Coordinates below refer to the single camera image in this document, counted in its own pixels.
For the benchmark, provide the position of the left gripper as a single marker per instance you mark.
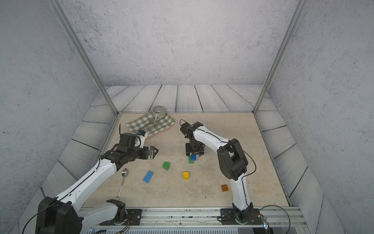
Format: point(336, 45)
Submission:
point(152, 155)

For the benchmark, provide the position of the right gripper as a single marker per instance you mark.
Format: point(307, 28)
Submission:
point(199, 152)

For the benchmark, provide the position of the light blue long lego brick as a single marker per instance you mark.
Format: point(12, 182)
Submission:
point(148, 177)

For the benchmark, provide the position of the orange lego brick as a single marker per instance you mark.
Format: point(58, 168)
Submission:
point(224, 188)

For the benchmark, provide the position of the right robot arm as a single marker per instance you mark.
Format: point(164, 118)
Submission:
point(232, 162)

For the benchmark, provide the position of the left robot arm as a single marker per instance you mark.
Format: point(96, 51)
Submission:
point(63, 215)

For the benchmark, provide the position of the green lego brick loose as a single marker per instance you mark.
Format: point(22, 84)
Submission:
point(166, 166)

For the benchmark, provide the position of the yellow lego brick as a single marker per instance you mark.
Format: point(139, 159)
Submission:
point(186, 175)

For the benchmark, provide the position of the green checkered cloth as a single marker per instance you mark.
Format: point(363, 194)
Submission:
point(150, 125)

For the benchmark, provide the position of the metal spoon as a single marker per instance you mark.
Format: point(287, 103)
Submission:
point(124, 174)

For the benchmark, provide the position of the striped ceramic cup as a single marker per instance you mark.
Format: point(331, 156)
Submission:
point(158, 113)

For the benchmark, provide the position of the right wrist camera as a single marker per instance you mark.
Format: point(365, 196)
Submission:
point(187, 130)

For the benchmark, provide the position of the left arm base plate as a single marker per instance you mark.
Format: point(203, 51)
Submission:
point(131, 217)

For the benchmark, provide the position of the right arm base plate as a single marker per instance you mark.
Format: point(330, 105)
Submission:
point(235, 217)

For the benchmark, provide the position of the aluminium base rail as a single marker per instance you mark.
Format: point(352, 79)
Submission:
point(203, 220)

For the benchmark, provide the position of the aluminium corner post right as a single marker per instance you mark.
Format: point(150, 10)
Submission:
point(300, 7)

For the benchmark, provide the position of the aluminium corner post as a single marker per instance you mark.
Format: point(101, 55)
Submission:
point(300, 7)
point(64, 22)

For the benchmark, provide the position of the aluminium corner post left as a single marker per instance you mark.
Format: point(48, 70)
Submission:
point(64, 22)

